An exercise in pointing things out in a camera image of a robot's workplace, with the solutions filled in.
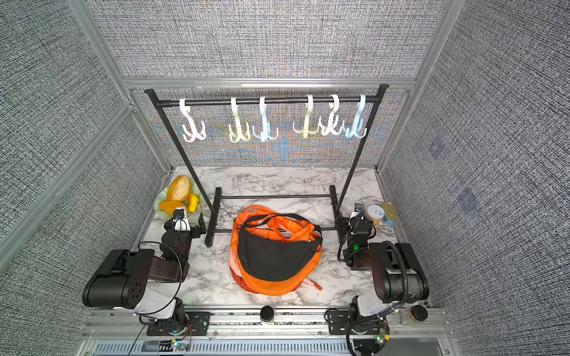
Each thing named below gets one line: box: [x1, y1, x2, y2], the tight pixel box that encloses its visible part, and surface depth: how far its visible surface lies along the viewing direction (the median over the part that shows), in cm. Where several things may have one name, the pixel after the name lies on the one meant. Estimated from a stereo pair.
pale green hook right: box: [292, 94, 322, 139], surface depth 68 cm
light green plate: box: [154, 181, 203, 219], surface depth 101 cm
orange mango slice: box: [158, 200, 185, 216], surface depth 100 cm
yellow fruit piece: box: [188, 192, 200, 213], surface depth 102 cm
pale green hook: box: [228, 97, 251, 144], surface depth 66 cm
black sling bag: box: [238, 213, 323, 282], surface depth 80 cm
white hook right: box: [318, 94, 346, 136], surface depth 69 cm
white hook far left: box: [179, 98, 207, 144], surface depth 67 cm
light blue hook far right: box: [345, 94, 368, 138], surface depth 66 cm
